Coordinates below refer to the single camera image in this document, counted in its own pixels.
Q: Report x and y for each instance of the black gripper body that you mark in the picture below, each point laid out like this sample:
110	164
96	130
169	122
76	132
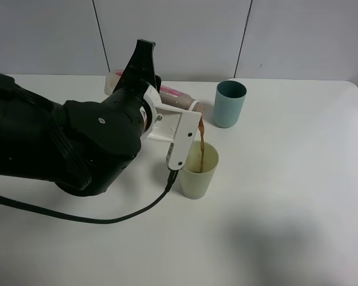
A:
106	135

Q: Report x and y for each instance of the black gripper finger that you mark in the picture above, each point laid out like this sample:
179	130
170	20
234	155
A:
139	73

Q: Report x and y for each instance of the clear plastic drink bottle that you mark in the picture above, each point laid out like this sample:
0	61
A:
168	95

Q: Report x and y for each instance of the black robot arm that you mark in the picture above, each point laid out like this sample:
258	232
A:
32	144

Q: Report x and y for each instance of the teal plastic cup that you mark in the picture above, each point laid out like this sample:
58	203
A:
229	99

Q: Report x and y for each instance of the light green plastic cup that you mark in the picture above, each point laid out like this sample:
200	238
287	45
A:
199	168

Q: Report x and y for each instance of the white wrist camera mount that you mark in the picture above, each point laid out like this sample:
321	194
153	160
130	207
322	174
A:
173	125

